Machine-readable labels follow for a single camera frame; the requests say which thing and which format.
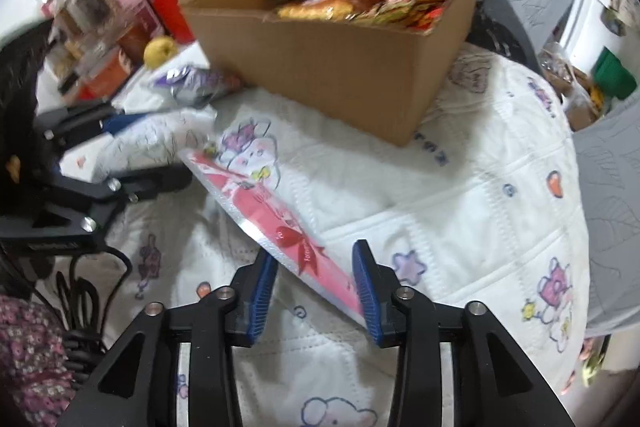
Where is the large grey covered chair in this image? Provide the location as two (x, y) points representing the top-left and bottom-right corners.
(572, 99), (640, 339)

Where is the printed quilted tablecloth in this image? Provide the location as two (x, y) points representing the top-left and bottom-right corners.
(60, 42), (592, 427)

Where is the red and white packet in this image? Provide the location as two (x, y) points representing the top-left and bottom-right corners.
(177, 148), (369, 329)

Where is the person's floral clothing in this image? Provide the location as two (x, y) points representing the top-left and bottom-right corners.
(0, 294), (77, 427)

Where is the pile of bags and boxes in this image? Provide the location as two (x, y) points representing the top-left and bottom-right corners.
(537, 42), (602, 128)

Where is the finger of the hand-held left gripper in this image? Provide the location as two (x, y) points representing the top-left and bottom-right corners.
(47, 163), (193, 234)
(32, 104), (151, 148)

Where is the colourful green-red snack packet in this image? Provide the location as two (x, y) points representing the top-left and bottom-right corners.
(352, 0), (447, 29)

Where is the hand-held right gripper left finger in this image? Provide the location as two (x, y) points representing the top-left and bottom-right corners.
(57, 251), (278, 427)

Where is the purple and silver snack packet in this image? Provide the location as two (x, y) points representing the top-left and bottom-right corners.
(150, 64), (246, 108)

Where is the brown cardboard box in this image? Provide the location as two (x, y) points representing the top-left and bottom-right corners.
(172, 0), (493, 148)

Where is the green bag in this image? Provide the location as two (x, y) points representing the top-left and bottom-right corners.
(592, 47), (639, 101)

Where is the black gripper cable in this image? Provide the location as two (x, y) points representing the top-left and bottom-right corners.
(54, 252), (134, 349)

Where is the pink bottle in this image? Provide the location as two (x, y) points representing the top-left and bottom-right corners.
(112, 0), (166, 38)

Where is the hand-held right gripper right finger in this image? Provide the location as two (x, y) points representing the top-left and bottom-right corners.
(351, 239), (576, 427)

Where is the yellow round fruit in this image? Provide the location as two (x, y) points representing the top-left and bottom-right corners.
(143, 36), (178, 70)

